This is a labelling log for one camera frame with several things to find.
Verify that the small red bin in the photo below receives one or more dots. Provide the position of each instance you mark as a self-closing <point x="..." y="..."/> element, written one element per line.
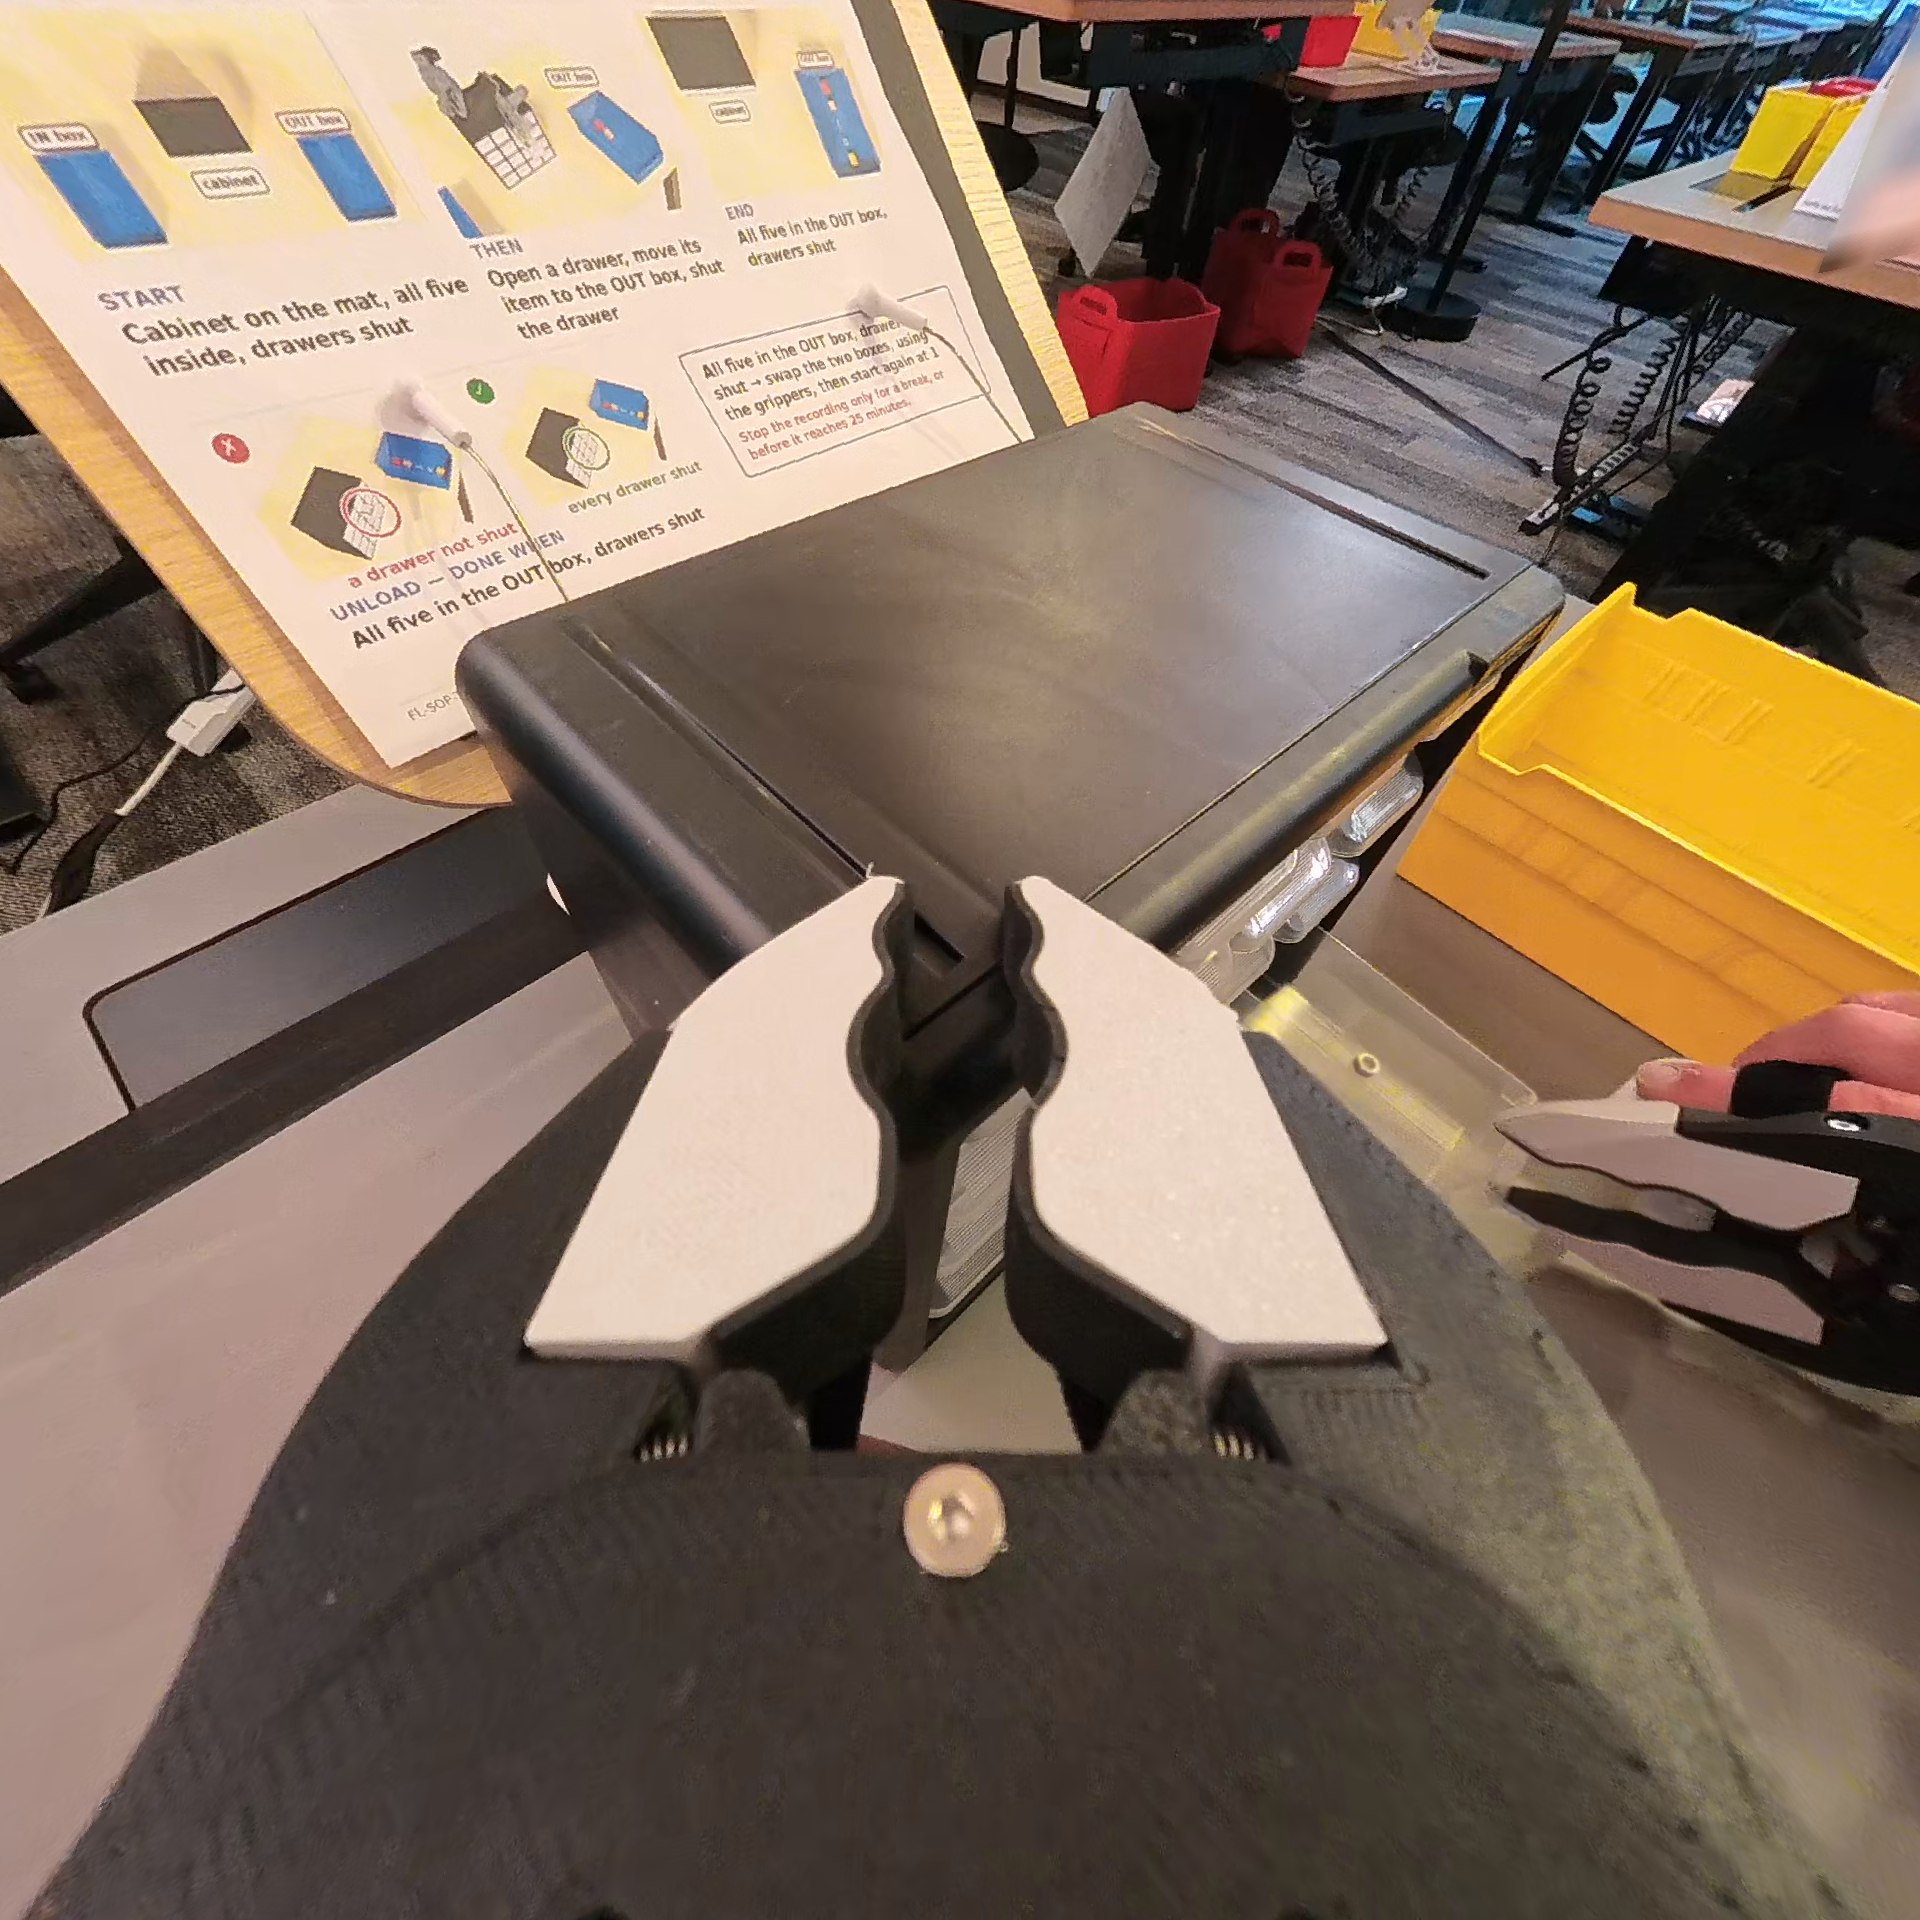
<point x="1328" y="36"/>

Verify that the red plastic bin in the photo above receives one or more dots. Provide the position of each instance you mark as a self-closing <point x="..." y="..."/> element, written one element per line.
<point x="1267" y="285"/>
<point x="1139" y="340"/>

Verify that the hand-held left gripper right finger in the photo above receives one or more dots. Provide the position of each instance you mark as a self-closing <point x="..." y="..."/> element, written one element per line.
<point x="1190" y="1189"/>

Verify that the rows of clear cabinet drawers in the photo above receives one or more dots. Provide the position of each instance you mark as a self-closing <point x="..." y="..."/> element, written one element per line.
<point x="1295" y="898"/>

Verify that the person's right hand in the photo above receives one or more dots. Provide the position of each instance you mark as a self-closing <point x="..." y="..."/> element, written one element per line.
<point x="1876" y="1053"/>

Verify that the instruction sheet on board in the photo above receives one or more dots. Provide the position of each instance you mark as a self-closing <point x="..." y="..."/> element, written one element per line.
<point x="423" y="773"/>

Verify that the wooden top desk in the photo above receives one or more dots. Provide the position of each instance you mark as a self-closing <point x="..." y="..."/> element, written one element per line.
<point x="1692" y="218"/>

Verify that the grey hanging sheet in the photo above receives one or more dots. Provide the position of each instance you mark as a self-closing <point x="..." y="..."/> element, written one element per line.
<point x="1107" y="181"/>

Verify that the white power adapter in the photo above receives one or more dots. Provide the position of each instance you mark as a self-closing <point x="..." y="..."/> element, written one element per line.
<point x="214" y="720"/>

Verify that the black drawer cabinet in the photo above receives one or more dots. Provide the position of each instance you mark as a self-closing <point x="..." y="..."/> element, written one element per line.
<point x="1047" y="649"/>

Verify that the small yellow bin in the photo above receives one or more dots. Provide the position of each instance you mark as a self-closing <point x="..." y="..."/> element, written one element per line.
<point x="1791" y="133"/>

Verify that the yellow plastic bin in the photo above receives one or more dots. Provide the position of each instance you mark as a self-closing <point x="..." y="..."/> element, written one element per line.
<point x="1576" y="932"/>
<point x="1722" y="749"/>

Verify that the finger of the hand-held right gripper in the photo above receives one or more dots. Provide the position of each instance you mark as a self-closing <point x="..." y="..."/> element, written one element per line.
<point x="1692" y="1292"/>
<point x="1692" y="1164"/>

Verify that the printed instruction poster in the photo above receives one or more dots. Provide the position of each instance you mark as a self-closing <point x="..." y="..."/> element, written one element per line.
<point x="300" y="299"/>

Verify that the clear wide plastic drawer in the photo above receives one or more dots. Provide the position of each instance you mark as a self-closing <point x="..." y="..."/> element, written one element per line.
<point x="1423" y="1111"/>

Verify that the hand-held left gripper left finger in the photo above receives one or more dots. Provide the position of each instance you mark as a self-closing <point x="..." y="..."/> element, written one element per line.
<point x="720" y="1155"/>

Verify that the clear small plastic drawer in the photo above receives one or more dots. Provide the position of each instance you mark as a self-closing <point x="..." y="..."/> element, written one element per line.
<point x="967" y="1216"/>

